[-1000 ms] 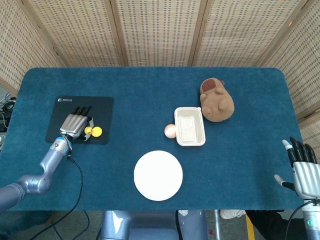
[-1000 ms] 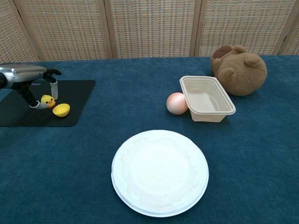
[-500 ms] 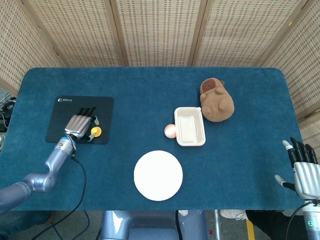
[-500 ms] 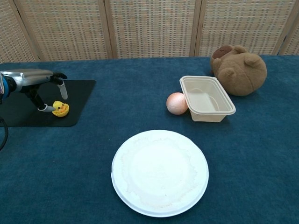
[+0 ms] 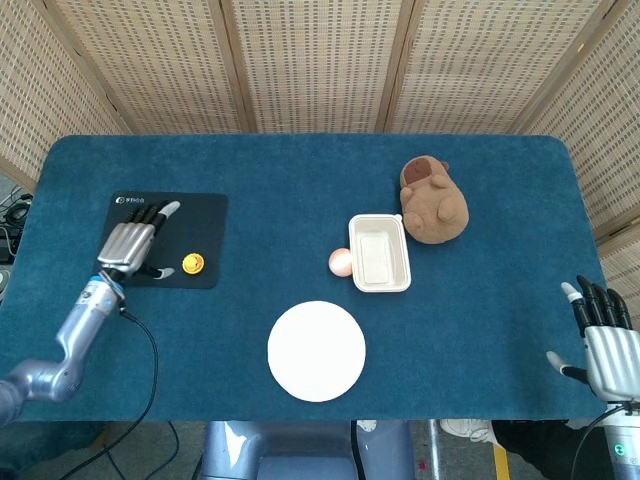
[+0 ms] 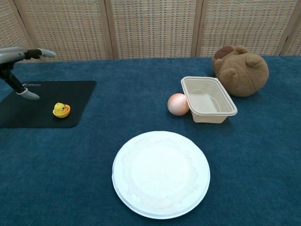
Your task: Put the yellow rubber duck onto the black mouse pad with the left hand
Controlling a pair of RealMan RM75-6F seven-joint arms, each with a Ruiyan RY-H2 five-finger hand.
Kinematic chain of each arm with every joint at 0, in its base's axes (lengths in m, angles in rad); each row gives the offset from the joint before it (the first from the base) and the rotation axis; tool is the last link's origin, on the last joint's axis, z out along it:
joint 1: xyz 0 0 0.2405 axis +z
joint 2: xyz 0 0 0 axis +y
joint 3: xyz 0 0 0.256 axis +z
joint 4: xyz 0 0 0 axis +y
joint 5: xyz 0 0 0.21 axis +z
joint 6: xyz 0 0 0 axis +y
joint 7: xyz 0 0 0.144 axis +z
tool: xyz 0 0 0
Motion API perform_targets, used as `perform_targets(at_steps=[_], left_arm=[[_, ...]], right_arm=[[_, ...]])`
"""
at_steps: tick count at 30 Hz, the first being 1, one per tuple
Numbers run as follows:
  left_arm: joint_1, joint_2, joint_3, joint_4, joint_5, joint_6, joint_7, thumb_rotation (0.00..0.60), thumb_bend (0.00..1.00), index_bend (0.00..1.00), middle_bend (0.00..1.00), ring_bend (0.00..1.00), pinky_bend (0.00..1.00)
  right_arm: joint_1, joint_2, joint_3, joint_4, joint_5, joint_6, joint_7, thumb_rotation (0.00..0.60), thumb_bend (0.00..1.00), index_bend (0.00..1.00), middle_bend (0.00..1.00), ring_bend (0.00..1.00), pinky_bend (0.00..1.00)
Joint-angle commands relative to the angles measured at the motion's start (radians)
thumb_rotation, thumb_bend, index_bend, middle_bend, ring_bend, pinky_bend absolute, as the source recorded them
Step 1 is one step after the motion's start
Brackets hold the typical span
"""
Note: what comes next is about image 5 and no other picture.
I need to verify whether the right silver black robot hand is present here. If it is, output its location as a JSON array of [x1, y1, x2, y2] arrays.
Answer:
[[545, 275, 640, 404]]

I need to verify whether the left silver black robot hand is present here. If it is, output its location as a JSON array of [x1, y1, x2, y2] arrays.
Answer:
[[96, 200, 181, 281]]

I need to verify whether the silver blue robot base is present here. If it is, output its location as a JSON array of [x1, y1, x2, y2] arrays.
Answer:
[[192, 419, 416, 480]]

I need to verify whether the yellow round toy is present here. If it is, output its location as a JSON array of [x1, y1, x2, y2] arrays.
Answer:
[[181, 252, 206, 277]]

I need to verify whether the brown capybara plush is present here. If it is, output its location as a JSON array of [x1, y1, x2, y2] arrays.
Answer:
[[399, 155, 470, 245]]

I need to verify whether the black mouse pad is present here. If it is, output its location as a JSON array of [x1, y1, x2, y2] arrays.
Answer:
[[102, 191, 229, 291]]

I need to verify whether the black electronic equipment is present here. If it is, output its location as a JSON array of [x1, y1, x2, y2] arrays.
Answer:
[[0, 192, 35, 266]]

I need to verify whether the white sneaker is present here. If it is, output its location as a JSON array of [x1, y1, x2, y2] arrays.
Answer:
[[439, 418, 496, 444]]

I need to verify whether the blue table cloth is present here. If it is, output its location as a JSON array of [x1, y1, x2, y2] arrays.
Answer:
[[0, 133, 617, 424]]

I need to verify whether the pink egg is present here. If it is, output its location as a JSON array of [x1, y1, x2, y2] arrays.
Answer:
[[328, 248, 354, 276]]

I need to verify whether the white round plate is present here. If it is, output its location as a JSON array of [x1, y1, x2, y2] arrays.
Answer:
[[267, 300, 367, 404]]

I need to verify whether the white rectangular food container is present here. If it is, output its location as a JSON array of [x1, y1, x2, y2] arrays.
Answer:
[[348, 213, 413, 294]]

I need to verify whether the woven folding screen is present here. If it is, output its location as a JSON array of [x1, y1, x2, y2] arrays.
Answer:
[[0, 0, 640, 306]]

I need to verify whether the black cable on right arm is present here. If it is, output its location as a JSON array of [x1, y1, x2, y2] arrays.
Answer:
[[569, 407, 626, 480]]

